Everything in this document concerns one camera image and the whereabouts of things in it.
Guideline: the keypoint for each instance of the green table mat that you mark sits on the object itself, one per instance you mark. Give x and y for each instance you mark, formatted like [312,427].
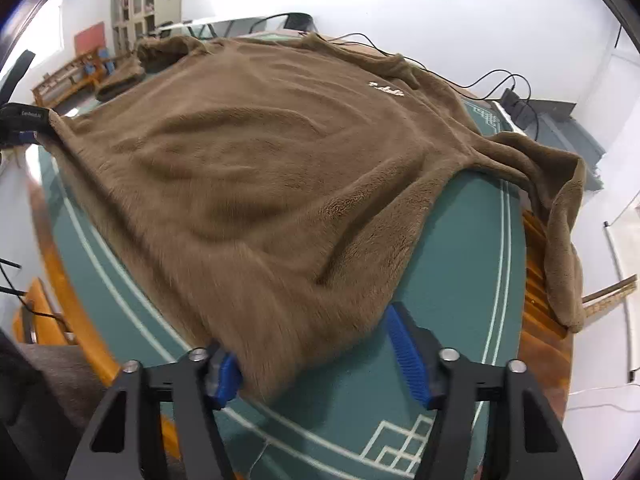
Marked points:
[460,270]

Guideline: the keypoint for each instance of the black charger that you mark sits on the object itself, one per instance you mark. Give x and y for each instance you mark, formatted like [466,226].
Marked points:
[510,100]

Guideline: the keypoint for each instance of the grey cloth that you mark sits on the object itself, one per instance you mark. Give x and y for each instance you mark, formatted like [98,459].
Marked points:
[65,380]

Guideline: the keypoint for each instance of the red board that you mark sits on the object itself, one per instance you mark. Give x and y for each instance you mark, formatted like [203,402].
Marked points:
[90,37]

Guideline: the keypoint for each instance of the brown fleece sweater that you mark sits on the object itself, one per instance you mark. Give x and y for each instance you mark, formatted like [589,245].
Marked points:
[275,160]

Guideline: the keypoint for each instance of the black metal chair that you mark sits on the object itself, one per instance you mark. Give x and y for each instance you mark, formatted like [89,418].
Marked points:
[300,21]

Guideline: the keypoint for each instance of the white folding table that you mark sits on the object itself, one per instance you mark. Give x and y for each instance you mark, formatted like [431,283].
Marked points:
[220,21]

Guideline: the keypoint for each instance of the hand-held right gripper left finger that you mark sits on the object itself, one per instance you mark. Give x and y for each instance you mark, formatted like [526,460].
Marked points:
[227,380]

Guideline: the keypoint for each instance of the wooden slat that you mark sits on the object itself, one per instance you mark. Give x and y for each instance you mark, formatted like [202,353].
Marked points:
[610,295]

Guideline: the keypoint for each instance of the white power strip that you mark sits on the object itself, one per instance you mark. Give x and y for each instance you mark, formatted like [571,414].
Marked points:
[496,107]

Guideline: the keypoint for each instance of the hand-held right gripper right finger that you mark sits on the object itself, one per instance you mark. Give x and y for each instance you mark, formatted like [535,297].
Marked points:
[407,360]

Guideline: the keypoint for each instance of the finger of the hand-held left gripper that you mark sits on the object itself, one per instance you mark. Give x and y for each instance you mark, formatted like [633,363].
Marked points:
[22,137]
[25,117]

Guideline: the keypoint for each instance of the beige glass-door cabinet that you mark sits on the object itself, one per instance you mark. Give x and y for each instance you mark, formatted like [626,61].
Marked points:
[169,10]

